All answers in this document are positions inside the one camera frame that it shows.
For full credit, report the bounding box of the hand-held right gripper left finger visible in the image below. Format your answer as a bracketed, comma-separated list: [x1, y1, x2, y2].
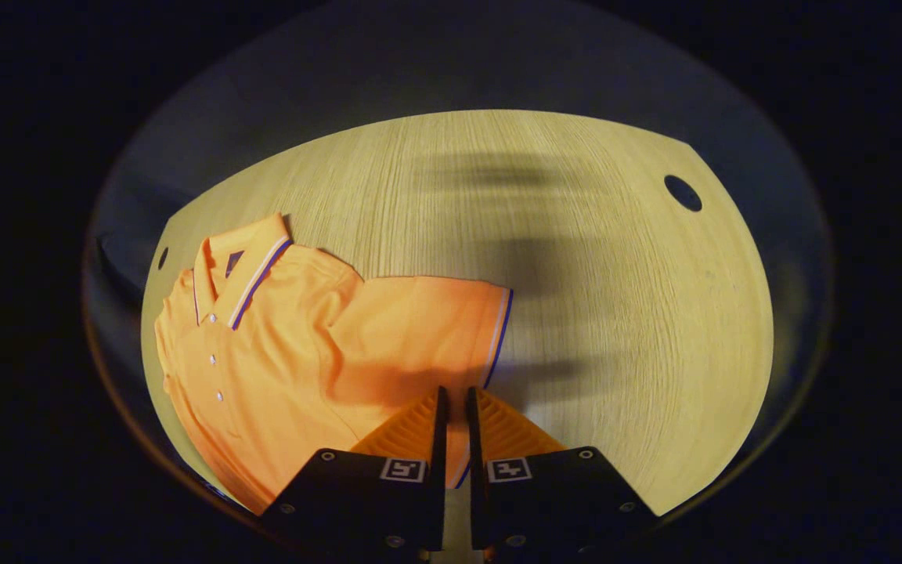
[259, 385, 449, 564]

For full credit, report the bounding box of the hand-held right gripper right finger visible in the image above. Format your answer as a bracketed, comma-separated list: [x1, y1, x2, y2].
[465, 385, 659, 564]

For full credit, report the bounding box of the orange T-shirt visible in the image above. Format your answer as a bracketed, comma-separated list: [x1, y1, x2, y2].
[153, 213, 514, 516]

